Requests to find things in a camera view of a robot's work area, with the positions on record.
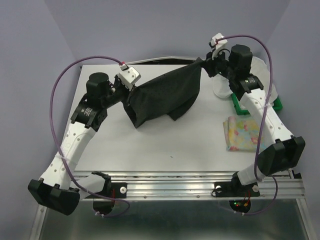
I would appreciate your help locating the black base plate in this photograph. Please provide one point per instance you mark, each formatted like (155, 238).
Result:
(225, 189)
(116, 190)

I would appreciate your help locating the dark grey dotted skirt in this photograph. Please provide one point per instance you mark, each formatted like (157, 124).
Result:
(172, 94)

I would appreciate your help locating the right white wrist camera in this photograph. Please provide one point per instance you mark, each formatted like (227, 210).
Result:
(216, 43)

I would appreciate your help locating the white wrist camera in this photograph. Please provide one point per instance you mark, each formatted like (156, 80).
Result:
(216, 43)
(129, 77)

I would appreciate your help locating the aluminium rail frame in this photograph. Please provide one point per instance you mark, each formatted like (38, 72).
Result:
(179, 204)

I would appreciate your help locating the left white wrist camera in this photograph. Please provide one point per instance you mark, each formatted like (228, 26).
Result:
(129, 77)

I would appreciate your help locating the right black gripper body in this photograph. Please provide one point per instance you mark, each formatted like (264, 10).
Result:
(221, 65)

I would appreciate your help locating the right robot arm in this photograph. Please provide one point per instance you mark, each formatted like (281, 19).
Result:
(283, 149)

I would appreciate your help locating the green plastic basket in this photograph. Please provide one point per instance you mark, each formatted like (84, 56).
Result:
(243, 110)

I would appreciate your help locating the white skirt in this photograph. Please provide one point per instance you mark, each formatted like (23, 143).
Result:
(220, 85)

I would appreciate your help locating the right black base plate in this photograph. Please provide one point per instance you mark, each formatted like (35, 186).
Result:
(225, 189)

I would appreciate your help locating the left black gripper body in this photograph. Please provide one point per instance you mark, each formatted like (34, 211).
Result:
(118, 92)

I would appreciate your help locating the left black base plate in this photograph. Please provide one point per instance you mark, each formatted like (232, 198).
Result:
(116, 190)

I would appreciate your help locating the floral pastel skirt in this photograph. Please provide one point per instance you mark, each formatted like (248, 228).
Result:
(241, 133)

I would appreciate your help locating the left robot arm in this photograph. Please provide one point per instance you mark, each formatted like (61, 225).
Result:
(57, 188)

